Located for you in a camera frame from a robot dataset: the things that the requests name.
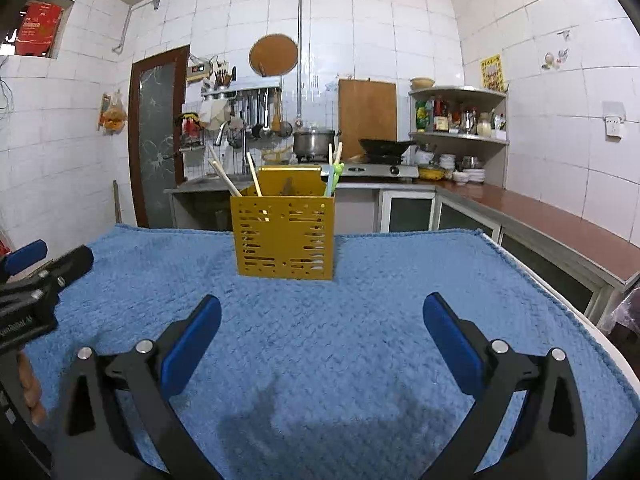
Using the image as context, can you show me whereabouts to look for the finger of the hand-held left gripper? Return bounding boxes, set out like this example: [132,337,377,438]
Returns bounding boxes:
[0,239,49,278]
[22,245,95,293]

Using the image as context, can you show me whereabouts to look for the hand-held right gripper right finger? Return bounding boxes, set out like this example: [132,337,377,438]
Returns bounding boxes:
[422,291,588,480]

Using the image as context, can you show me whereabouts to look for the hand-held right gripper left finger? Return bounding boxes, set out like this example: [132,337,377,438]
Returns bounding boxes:
[52,294,223,480]

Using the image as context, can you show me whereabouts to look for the yellow perforated utensil holder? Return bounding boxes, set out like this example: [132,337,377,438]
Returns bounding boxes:
[230,166,336,282]

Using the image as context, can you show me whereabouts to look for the wooden chopstick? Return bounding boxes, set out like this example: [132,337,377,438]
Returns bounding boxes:
[207,145,240,197]
[211,160,244,197]
[245,152,263,198]

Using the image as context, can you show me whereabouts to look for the green handled fork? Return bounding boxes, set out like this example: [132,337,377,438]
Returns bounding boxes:
[323,162,345,199]

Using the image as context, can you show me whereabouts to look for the person's left hand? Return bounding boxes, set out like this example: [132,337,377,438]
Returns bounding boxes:
[16,351,49,429]

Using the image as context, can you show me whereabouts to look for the blue fluffy blanket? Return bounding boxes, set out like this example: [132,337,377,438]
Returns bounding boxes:
[15,224,640,480]

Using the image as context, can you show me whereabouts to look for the glass door cabinet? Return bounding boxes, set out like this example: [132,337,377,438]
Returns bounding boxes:
[377,187,501,241]

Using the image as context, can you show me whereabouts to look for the stainless steel sink counter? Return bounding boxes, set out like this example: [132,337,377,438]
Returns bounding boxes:
[164,175,236,233]

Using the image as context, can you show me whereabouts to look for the brown kitchen countertop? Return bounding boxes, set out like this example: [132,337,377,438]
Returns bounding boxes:
[435,180,640,286]

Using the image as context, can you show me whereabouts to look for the brown door with frosted glass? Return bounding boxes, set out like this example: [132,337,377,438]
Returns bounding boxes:
[128,45,191,229]

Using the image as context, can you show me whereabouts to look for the hanging plastic bag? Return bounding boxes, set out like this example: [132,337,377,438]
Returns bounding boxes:
[98,91,129,135]

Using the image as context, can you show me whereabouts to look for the stack of white bowls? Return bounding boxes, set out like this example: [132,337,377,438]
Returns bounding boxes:
[439,154,487,186]

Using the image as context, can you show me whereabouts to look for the clear plastic bag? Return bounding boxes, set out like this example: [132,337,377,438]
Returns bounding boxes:
[597,287,640,336]

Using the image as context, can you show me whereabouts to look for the gas stove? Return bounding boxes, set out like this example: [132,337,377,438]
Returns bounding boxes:
[336,162,420,181]

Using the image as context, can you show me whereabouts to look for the sink faucet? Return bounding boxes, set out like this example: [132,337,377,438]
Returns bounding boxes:
[214,120,247,150]

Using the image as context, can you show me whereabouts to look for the black wok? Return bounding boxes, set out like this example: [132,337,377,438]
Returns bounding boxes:
[358,138,418,157]

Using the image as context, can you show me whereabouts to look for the red box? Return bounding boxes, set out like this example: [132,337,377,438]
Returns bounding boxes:
[14,1,64,58]

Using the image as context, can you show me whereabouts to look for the corner shelf with bottles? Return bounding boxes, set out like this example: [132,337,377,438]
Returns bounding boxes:
[415,96,507,137]

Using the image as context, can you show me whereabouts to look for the metal cooking pot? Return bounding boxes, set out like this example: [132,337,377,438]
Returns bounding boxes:
[292,128,337,163]

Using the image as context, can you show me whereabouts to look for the metal utensil rack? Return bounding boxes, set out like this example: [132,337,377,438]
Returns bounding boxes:
[201,76,283,142]

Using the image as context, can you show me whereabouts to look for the rectangular wooden cutting board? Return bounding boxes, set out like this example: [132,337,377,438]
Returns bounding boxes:
[338,78,398,158]

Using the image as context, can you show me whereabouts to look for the round wooden board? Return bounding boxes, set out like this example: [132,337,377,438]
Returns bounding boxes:
[249,33,299,77]

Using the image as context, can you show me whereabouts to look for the corner wall shelf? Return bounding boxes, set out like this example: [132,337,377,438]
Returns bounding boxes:
[408,86,510,187]

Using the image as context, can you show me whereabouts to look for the yellow wall poster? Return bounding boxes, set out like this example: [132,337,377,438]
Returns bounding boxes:
[480,53,506,93]

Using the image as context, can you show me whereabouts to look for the white wall outlet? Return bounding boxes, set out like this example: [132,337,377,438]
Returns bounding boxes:
[602,101,626,140]

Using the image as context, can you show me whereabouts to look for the wall stickers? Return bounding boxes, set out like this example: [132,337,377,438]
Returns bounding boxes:
[541,30,572,71]

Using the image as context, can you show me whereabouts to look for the metal wall pipe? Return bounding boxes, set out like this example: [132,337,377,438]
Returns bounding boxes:
[274,0,305,128]

